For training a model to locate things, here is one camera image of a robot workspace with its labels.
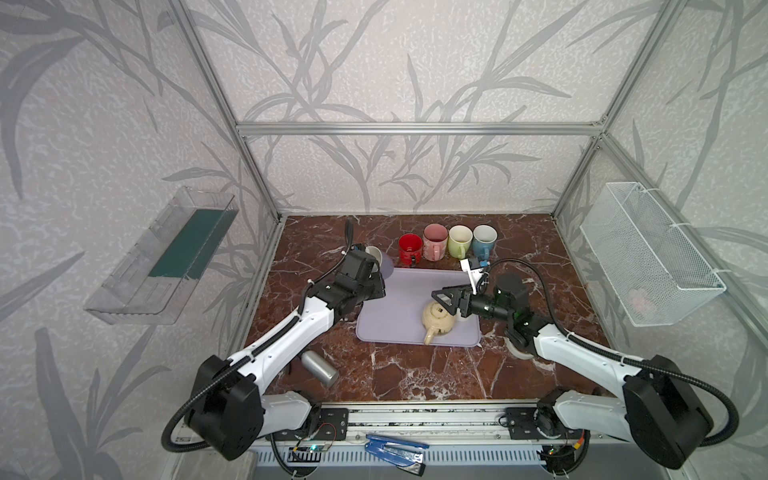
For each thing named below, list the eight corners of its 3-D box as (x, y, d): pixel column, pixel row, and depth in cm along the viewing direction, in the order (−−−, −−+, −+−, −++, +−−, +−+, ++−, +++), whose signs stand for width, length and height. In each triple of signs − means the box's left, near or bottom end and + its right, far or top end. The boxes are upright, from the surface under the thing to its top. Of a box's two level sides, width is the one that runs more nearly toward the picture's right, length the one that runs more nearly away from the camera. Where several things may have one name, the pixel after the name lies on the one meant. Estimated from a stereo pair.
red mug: (399, 266, 106) (399, 252, 100) (399, 248, 112) (399, 233, 105) (421, 266, 107) (423, 252, 100) (420, 248, 112) (422, 233, 106)
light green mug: (448, 265, 107) (451, 248, 99) (445, 242, 114) (448, 224, 106) (470, 266, 107) (475, 248, 99) (466, 242, 114) (471, 224, 106)
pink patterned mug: (422, 269, 106) (424, 249, 97) (421, 244, 113) (423, 223, 104) (446, 269, 106) (450, 249, 97) (443, 244, 113) (446, 223, 104)
